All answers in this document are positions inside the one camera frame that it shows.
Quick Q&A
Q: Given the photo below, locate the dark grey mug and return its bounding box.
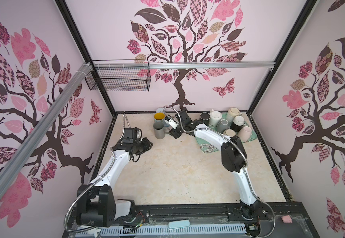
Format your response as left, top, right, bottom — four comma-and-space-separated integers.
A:
153, 122, 169, 139

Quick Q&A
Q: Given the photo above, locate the green floral tray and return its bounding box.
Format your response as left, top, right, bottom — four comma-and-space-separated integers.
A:
194, 113, 257, 153

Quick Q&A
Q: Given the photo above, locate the peach orange mug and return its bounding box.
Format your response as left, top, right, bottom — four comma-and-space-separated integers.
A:
223, 129, 236, 137

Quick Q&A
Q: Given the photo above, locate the blue iridescent mug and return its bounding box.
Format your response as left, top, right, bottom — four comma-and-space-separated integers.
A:
154, 112, 166, 123

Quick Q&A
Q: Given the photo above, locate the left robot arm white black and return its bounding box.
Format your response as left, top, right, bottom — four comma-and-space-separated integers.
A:
76, 137, 153, 227

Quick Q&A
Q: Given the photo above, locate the black mug white inside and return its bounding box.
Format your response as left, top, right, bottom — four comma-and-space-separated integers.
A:
199, 112, 211, 126

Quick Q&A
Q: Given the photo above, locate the white teapot shaped mug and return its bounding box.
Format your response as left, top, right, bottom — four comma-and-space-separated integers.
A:
209, 109, 223, 127

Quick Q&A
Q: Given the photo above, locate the light grey mug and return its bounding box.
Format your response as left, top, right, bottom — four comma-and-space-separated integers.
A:
216, 119, 229, 133

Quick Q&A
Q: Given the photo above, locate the cream beige mug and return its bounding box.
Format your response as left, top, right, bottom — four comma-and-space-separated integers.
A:
226, 107, 240, 123

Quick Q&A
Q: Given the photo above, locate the black mug white base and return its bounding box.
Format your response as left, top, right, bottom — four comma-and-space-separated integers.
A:
230, 116, 245, 133

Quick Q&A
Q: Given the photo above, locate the pale pink mug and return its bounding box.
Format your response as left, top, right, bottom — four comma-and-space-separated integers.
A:
237, 126, 252, 143

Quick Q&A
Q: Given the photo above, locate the white pink tape roll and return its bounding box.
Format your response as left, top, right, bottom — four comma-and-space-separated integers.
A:
156, 108, 165, 114

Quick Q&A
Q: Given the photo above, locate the left metal flex conduit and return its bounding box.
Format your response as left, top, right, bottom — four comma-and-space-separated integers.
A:
63, 115, 153, 237

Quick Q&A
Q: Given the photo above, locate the white plug adapter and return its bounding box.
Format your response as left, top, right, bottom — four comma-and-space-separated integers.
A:
80, 226, 102, 238

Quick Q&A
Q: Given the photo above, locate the pink sponge piece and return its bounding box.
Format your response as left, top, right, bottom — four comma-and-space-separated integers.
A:
281, 215, 293, 224

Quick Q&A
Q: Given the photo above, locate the back aluminium rail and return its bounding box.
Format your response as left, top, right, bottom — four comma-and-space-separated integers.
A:
149, 61, 276, 69

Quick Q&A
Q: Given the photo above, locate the aluminium rail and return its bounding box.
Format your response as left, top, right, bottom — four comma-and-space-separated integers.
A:
0, 62, 92, 200
149, 61, 276, 69

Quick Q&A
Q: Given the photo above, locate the black wire basket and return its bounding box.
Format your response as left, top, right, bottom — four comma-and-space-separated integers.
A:
85, 59, 151, 92

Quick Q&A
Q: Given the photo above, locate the white slotted cable duct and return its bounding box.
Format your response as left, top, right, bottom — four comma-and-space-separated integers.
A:
75, 224, 247, 238

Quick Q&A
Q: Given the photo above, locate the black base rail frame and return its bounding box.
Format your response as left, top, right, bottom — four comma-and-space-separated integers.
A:
62, 202, 320, 238

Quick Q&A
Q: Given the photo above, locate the left aluminium rail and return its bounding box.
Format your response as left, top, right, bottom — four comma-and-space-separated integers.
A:
0, 62, 92, 200

